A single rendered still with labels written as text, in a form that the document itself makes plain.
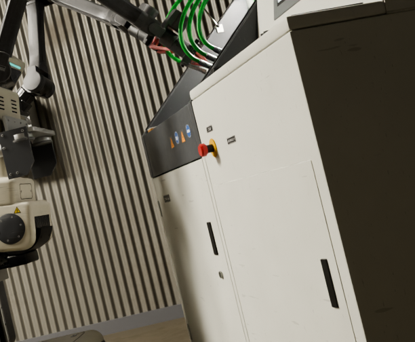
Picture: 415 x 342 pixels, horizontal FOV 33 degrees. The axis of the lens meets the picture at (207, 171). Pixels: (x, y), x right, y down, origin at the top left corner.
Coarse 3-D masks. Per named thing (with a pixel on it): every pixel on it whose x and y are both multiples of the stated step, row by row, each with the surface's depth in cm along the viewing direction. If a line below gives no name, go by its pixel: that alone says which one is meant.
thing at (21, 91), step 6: (18, 90) 270; (24, 90) 270; (18, 96) 270; (24, 96) 270; (30, 96) 270; (24, 102) 270; (30, 102) 272; (24, 108) 271; (30, 108) 274; (24, 114) 273
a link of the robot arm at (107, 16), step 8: (56, 0) 275; (64, 0) 274; (72, 0) 272; (80, 0) 271; (88, 0) 270; (72, 8) 273; (80, 8) 270; (88, 8) 269; (96, 8) 267; (104, 8) 266; (88, 16) 272; (96, 16) 267; (104, 16) 264; (112, 16) 263; (112, 24) 265; (120, 24) 261
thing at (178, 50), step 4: (176, 40) 242; (184, 40) 242; (196, 40) 241; (176, 44) 241; (188, 44) 242; (196, 44) 241; (172, 48) 242; (176, 48) 241; (180, 48) 241; (188, 48) 241; (192, 48) 241; (176, 52) 242; (180, 52) 242; (180, 56) 243; (184, 56) 240; (180, 64) 243
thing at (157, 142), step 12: (168, 120) 229; (180, 120) 216; (156, 132) 247; (168, 132) 232; (192, 132) 208; (156, 144) 250; (168, 144) 235; (180, 144) 222; (192, 144) 211; (156, 156) 254; (168, 156) 239; (180, 156) 225; (192, 156) 213; (156, 168) 258; (168, 168) 242
